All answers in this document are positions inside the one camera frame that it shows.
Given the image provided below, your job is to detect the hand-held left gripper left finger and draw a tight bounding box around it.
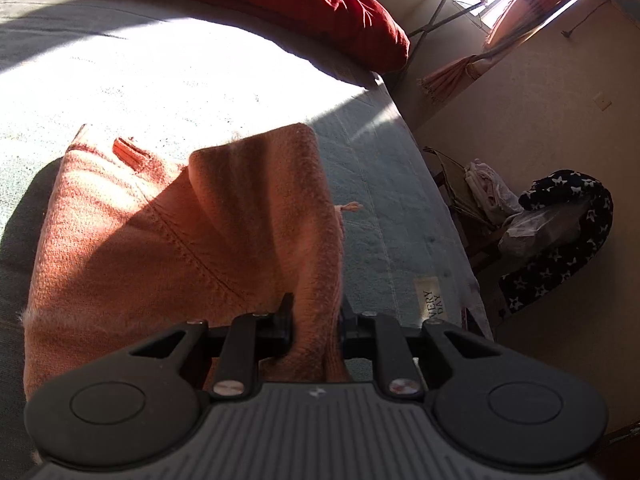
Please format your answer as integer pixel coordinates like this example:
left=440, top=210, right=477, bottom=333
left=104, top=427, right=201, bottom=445
left=129, top=292, right=296, bottom=401

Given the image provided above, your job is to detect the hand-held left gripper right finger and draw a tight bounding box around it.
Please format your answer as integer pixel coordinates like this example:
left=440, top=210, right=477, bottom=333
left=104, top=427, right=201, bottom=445
left=339, top=294, right=506, bottom=401

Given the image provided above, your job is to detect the orange knit sweater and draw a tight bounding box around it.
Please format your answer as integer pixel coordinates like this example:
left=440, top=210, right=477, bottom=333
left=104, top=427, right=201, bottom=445
left=22, top=122, right=363, bottom=466

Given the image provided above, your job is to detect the pile of pale clothes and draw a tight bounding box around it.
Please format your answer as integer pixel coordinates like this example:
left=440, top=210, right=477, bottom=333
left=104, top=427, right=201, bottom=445
left=464, top=159, right=523, bottom=226

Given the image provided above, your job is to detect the metal clothes rack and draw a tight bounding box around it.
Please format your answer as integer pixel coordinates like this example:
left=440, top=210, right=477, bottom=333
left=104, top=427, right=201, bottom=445
left=400, top=0, right=493, bottom=41

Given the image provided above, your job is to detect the wooden chair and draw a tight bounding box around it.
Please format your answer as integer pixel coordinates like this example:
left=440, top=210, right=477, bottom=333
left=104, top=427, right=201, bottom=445
left=422, top=146, right=501, bottom=271

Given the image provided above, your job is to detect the clear plastic bag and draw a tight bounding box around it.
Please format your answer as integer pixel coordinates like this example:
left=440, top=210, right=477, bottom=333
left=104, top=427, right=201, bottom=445
left=500, top=202, right=583, bottom=261

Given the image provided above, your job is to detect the black star-print cloth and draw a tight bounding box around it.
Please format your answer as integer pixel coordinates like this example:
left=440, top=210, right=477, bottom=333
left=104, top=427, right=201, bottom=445
left=498, top=170, right=615, bottom=315

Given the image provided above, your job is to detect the bed with grey-green sheet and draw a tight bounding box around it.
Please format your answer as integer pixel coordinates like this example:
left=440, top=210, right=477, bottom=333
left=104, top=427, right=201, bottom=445
left=0, top=0, right=496, bottom=480

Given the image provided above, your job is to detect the red duvet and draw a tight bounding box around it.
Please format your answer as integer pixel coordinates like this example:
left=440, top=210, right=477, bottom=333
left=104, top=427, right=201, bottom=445
left=0, top=0, right=411, bottom=73

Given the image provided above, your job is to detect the orange curtain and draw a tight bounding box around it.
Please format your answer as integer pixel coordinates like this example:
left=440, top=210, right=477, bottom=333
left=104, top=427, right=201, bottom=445
left=420, top=0, right=596, bottom=106

